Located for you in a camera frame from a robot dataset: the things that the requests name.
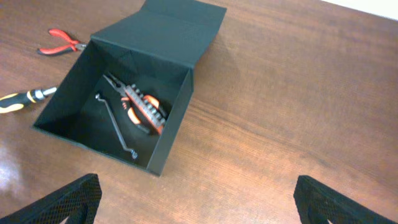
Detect orange socket bit rail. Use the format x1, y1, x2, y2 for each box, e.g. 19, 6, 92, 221
121, 86, 165, 134

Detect orange black needle-nose pliers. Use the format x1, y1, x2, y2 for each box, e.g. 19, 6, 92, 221
103, 72, 168, 134

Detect yellow black screwdriver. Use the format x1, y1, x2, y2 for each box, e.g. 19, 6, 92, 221
1, 86, 57, 114

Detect red handled cutting pliers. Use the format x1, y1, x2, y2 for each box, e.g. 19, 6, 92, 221
37, 28, 87, 57

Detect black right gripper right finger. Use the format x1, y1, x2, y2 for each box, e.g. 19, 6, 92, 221
294, 175, 396, 224

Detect black open gift box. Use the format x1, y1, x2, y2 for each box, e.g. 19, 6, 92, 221
34, 0, 226, 175

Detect silver ring wrench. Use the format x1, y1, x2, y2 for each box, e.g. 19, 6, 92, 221
95, 93, 138, 159

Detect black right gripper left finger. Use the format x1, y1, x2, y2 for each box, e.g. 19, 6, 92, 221
1, 174, 102, 224

